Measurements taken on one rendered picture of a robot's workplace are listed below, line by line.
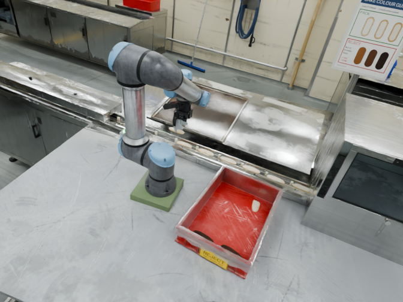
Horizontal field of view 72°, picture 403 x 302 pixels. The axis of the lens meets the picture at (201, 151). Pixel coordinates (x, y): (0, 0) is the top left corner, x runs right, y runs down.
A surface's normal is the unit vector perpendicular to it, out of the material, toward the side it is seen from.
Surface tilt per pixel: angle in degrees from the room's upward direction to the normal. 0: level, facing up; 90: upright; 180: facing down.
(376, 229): 90
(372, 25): 90
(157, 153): 10
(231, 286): 0
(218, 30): 90
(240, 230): 0
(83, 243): 0
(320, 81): 90
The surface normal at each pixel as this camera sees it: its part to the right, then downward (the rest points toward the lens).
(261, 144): 0.05, -0.70
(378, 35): -0.41, 0.50
